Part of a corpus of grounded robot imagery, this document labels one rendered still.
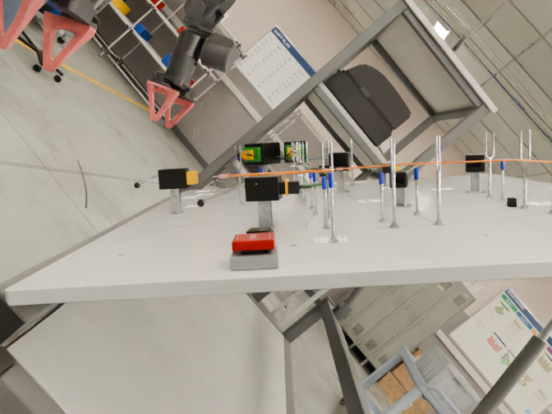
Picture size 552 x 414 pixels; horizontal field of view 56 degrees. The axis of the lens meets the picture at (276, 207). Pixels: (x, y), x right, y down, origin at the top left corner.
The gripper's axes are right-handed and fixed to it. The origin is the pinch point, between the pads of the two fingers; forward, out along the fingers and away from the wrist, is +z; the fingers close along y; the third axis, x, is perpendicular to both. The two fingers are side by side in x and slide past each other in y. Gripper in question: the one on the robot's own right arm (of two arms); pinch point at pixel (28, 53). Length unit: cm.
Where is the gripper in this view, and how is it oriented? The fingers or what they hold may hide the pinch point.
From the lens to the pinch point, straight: 72.1
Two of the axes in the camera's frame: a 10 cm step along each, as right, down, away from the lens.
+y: 1.1, 0.0, 9.9
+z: -3.5, 9.4, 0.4
